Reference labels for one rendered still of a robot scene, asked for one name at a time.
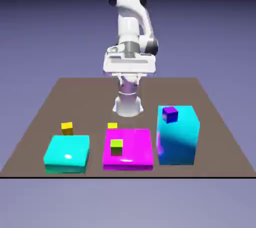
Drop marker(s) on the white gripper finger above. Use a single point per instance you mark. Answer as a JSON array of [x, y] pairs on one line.
[[137, 80], [120, 80]]

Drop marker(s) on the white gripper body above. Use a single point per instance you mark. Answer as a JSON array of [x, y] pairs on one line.
[[130, 66]]

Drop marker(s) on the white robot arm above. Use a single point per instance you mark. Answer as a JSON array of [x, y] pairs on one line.
[[128, 4]]

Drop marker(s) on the small yellow cube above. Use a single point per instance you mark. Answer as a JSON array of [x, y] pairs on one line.
[[67, 128], [112, 125]]

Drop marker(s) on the small purple cube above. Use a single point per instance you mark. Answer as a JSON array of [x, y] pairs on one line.
[[170, 114]]

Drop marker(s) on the small lime green cube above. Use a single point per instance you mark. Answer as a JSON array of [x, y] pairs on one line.
[[116, 147]]

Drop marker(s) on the large magenta box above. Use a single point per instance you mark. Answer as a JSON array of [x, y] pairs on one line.
[[136, 148]]

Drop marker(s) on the large tall cyan box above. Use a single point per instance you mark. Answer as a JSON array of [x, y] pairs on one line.
[[180, 142]]

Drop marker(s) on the large flat cyan box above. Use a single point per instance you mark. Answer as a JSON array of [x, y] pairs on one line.
[[67, 152]]

